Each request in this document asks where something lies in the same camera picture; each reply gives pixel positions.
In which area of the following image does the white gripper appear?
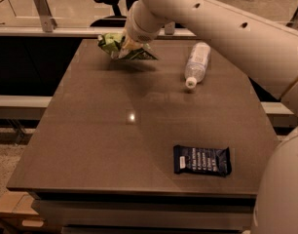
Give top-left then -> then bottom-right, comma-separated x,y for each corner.
118,0 -> 168,59

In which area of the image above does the green jalapeno chip bag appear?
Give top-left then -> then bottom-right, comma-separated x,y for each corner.
97,33 -> 157,60

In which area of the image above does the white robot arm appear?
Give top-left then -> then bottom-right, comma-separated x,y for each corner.
125,0 -> 298,234

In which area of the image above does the black office chair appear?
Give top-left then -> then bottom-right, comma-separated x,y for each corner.
91,0 -> 137,27

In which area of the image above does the clear plastic water bottle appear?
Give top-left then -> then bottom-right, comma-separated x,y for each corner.
184,42 -> 211,89

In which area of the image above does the dark blue snack bar wrapper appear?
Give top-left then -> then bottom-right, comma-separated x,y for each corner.
173,145 -> 232,176

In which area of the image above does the cardboard box under table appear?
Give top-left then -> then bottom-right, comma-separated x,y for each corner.
0,191 -> 61,234

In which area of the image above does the middle metal bracket post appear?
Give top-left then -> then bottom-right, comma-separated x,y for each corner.
165,21 -> 175,35

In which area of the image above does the metal bracket post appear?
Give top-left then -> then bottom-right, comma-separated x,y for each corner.
165,21 -> 175,35
33,0 -> 57,32

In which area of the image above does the left metal bracket post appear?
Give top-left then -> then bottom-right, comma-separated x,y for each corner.
33,0 -> 57,32

